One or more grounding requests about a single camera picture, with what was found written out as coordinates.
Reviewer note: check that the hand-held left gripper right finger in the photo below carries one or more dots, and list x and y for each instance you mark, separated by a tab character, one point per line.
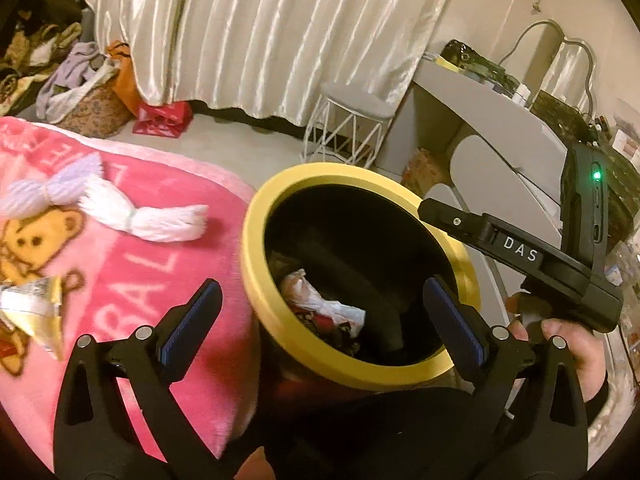
450	320

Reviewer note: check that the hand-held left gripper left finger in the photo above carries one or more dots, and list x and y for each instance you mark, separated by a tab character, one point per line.
191	327

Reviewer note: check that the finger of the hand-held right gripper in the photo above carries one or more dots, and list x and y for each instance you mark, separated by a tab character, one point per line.
450	220

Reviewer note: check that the yellow-rimmed black trash bin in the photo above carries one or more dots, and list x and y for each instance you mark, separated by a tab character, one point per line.
360	180

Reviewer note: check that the person's right forearm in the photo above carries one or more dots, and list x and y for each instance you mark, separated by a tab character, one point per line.
597	400

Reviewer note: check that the person's right hand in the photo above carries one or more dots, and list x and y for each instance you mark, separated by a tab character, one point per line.
575	350

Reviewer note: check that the patterned brown bag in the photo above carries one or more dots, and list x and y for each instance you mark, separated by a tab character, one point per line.
425	172

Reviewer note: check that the grey rounded chair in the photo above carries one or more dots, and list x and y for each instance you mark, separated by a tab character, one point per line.
500	185

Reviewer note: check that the pink printed blanket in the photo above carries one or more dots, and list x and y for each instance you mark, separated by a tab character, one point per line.
125	285

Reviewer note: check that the grey dressing table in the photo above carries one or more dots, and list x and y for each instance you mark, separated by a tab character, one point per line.
490	115

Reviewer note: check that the white yarn bundle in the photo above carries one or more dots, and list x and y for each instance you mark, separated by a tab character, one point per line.
150	220

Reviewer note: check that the crumpled white plastic bag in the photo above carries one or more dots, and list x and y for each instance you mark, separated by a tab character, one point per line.
320	302

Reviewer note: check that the black storage box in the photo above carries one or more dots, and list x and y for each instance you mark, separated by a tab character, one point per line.
562	117

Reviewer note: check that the shiny black bag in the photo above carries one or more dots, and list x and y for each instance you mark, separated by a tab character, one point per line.
475	62

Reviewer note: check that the silver foil packet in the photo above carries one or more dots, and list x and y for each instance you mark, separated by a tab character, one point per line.
30	310

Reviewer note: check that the wavy-framed mirror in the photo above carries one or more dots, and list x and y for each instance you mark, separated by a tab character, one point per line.
570	75

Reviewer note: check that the red shopping bag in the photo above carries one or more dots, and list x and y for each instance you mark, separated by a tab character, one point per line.
162	120

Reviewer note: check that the patterned laundry basket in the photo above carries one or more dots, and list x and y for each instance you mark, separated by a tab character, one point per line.
97	110

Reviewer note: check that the orange bag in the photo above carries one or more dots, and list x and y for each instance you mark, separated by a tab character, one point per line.
125	80

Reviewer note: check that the cream satin curtain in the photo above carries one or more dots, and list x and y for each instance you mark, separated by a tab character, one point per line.
270	30

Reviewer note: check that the lavender and white clothes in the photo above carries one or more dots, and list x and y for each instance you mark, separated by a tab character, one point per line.
75	75

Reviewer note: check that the pile of clothes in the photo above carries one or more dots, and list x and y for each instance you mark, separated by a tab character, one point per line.
35	50

